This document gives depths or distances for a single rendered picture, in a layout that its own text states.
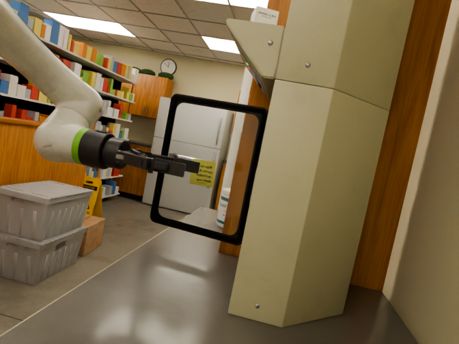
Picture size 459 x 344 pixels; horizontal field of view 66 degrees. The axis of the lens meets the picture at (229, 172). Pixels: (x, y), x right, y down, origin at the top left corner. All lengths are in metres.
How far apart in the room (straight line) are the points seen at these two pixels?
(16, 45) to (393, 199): 1.03
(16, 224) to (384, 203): 2.49
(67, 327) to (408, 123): 0.95
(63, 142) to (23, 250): 2.07
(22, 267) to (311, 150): 2.59
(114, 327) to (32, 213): 2.24
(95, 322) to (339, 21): 0.68
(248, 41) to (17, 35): 0.53
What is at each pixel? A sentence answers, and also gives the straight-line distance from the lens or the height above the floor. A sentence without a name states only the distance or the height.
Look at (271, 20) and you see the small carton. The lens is 0.82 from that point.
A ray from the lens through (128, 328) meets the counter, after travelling 0.67.
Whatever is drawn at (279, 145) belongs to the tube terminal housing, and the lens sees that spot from 0.68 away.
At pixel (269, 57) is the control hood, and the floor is 1.45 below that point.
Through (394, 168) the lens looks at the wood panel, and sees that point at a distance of 1.10.
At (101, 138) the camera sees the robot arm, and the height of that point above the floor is 1.23.
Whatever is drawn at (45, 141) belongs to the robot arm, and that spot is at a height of 1.19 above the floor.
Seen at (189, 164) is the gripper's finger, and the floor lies 1.20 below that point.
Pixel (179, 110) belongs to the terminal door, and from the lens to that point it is 1.08.
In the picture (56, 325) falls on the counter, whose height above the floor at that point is 0.94.
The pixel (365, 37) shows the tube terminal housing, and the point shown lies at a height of 1.52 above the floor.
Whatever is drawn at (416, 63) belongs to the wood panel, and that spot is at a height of 1.59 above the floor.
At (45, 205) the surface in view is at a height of 0.60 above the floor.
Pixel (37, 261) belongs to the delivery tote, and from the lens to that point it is 2.92.
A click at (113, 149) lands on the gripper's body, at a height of 1.21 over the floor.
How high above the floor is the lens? 1.28
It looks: 5 degrees down
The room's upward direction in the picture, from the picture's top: 11 degrees clockwise
